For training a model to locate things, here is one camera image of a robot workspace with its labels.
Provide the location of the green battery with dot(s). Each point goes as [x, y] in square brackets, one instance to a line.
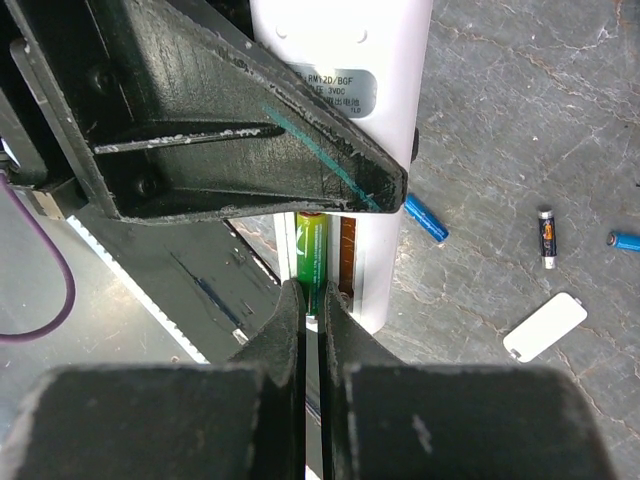
[311, 257]

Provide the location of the white battery cover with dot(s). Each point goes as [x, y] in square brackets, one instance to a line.
[544, 327]

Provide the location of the white remote control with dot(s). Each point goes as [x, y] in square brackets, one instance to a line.
[361, 62]

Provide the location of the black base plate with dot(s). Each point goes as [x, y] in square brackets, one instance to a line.
[205, 277]

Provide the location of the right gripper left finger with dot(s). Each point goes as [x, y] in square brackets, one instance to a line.
[243, 419]

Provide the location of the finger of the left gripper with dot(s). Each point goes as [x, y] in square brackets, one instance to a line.
[196, 141]

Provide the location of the blue battery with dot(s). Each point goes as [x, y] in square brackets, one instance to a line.
[428, 221]
[623, 241]

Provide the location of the black battery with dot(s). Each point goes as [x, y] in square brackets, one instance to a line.
[547, 238]

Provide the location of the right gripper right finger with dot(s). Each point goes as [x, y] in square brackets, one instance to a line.
[386, 419]

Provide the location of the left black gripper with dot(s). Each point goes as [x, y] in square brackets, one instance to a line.
[60, 95]

